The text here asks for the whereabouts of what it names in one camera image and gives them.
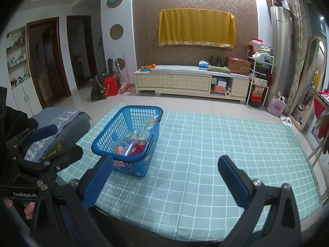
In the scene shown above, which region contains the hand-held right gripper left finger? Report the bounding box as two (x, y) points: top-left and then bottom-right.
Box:
(29, 155), (114, 247)

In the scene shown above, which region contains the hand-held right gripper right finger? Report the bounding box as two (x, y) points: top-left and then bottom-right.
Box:
(217, 155), (302, 247)

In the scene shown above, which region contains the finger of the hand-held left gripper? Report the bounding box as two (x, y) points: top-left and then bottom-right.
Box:
(6, 124), (58, 160)
(15, 145), (84, 189)

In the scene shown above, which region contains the blue plastic basket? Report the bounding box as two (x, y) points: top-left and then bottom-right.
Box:
(91, 105), (164, 177)

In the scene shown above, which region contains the lavender snack packet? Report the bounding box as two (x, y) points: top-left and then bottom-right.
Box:
(123, 141), (136, 156)

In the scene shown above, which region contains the clear biscuit packet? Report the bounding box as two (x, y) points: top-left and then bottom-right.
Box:
(126, 128), (155, 144)

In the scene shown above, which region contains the pale wafer packet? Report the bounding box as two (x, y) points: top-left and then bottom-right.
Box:
(146, 114), (159, 127)

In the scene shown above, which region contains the person's left hand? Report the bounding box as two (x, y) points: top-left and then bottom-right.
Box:
(2, 198), (37, 220)

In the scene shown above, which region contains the dark cloth yellow print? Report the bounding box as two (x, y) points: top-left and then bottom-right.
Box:
(42, 143), (64, 160)

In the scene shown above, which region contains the grey lace cover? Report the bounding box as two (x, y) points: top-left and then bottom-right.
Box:
(26, 109), (86, 160)

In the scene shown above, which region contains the grey sofa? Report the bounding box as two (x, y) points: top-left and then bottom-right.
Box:
(24, 107), (92, 162)

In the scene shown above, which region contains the teal checked tablecloth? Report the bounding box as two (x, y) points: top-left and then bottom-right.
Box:
(55, 103), (322, 242)

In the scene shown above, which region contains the dark wooden door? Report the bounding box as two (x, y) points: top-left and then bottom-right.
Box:
(26, 17), (72, 108)

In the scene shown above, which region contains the black bag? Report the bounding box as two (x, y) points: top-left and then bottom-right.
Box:
(90, 74), (107, 101)

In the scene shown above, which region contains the red bag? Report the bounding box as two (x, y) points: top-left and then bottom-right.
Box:
(104, 74), (118, 97)

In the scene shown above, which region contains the pink bag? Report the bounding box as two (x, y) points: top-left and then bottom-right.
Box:
(266, 95), (287, 116)

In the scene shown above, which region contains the pink broom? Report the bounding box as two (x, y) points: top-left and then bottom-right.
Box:
(119, 55), (134, 94)

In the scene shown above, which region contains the dark wooden doorway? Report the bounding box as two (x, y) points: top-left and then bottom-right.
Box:
(66, 15), (98, 91)

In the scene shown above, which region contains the printed snack bag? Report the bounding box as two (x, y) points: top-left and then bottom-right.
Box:
(252, 85), (265, 98)

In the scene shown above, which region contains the wooden drying rack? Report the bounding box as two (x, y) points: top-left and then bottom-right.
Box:
(306, 86), (329, 168)

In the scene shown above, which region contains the white metal shelf rack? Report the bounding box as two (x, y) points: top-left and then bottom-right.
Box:
(246, 48), (274, 108)

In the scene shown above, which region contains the white mop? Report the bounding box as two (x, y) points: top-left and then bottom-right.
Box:
(114, 55), (124, 88)

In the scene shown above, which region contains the red garment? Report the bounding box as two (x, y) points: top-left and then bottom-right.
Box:
(314, 99), (329, 139)

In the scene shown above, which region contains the cream television cabinet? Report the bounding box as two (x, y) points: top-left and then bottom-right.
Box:
(134, 65), (251, 103)

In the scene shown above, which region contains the green cushion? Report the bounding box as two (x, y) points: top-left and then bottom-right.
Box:
(208, 65), (231, 73)

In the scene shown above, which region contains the brown cardboard box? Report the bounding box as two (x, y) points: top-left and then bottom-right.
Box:
(227, 57), (251, 76)

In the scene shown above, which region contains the black router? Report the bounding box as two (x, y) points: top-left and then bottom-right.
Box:
(209, 55), (225, 66)

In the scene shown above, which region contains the arched standing mirror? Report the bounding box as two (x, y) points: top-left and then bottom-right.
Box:
(290, 36), (326, 133)

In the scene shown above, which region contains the silver standing air conditioner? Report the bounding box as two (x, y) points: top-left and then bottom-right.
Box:
(270, 5), (293, 108)

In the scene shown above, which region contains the red and white box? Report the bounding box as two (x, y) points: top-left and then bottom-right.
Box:
(248, 38), (265, 49)

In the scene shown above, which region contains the patterned beige curtain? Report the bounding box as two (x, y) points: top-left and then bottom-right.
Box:
(283, 0), (309, 115)

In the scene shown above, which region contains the yellow cloth cover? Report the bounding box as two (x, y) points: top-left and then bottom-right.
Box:
(158, 8), (236, 49)

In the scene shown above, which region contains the white wall cabinet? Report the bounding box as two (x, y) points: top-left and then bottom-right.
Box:
(6, 26), (35, 117)

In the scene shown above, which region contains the round brown wall plaque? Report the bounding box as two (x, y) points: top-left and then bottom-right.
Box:
(109, 24), (124, 41)

